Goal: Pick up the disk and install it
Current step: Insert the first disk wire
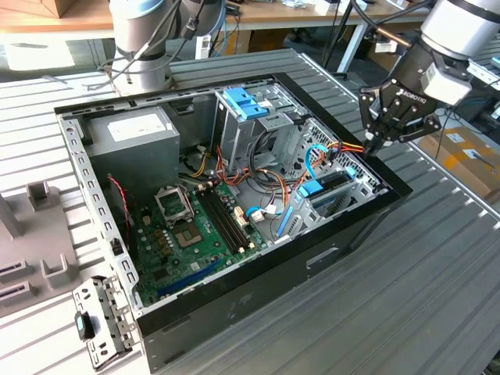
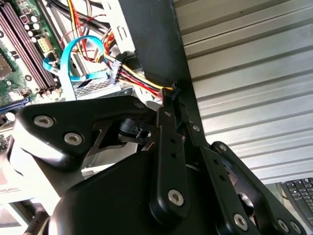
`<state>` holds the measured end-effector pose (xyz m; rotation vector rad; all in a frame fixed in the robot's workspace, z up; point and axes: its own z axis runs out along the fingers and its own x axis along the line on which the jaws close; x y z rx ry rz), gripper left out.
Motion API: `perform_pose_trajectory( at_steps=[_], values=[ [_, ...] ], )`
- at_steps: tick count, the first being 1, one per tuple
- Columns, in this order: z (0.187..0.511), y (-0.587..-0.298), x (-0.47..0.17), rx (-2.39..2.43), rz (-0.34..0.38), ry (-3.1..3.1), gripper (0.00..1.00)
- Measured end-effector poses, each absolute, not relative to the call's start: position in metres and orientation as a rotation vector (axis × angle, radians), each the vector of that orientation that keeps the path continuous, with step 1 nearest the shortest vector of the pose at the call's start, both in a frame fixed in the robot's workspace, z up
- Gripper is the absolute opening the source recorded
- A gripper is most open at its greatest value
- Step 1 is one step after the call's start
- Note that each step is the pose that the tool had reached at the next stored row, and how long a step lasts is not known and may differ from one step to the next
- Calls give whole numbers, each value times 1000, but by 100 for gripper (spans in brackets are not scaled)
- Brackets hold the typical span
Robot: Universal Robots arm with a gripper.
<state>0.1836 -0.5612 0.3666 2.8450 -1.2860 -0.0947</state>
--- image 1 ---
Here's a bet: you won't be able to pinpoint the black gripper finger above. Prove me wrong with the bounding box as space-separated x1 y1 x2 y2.
373 112 444 156
359 87 384 157

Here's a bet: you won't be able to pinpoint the multicolour power wire black plug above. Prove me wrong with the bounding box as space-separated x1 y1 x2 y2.
323 141 372 158

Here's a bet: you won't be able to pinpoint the hard disk blue carrier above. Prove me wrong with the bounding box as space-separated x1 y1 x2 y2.
275 166 357 239

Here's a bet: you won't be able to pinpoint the grey metal disk bay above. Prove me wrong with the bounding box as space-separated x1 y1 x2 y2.
273 167 390 245

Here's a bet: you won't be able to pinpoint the cardboard box white labels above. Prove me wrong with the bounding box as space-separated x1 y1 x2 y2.
420 124 500 204

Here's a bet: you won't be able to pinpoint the black electronic box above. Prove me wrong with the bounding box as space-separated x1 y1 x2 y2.
464 96 500 124

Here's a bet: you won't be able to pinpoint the black stand pole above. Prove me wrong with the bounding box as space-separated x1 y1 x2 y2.
323 0 359 75

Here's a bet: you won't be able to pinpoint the long wooden desk white legs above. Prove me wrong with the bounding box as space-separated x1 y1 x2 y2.
230 0 430 75

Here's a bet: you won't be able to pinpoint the blue plastic bay latch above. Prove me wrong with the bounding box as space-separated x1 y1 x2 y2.
223 87 270 121

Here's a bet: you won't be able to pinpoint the grey metal drive cage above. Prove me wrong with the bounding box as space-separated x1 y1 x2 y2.
212 84 309 177

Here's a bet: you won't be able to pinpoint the black RAM slot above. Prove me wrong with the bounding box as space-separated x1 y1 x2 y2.
206 181 257 251
196 185 245 254

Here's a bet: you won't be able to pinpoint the black open PC case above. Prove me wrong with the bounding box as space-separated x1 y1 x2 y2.
53 72 414 374

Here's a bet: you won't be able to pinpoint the CPU socket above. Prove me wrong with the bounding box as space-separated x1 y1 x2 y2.
171 220 206 251

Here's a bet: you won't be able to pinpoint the metal socket cover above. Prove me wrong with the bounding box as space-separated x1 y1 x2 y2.
154 186 196 230

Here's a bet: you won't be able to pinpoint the grey power supply unit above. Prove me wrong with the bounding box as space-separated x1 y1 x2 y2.
84 107 181 204

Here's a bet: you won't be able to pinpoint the green motherboard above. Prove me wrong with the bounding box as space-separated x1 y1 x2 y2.
130 181 270 309

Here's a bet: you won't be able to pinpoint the blue expansion slot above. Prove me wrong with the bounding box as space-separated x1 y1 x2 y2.
155 259 222 300

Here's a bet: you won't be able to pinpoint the grey parts rack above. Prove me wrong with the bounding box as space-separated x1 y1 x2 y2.
0 180 85 320

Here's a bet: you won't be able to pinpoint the black latch teal sticker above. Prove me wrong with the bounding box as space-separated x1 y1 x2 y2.
73 312 97 341

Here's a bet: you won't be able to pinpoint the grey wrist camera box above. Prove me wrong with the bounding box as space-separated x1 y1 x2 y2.
421 62 474 106

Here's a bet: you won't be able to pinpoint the blue data wire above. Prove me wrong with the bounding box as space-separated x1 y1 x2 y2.
302 144 328 184

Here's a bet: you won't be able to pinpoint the blue wire white connector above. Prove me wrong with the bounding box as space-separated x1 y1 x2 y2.
245 205 281 224

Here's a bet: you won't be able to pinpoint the orange yellow wire bundle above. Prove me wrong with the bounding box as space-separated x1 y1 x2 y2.
177 144 298 208

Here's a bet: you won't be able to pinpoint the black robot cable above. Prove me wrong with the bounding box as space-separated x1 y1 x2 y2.
84 0 206 91

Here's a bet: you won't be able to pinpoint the red twisted fan wire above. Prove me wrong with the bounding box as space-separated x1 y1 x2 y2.
107 174 133 247

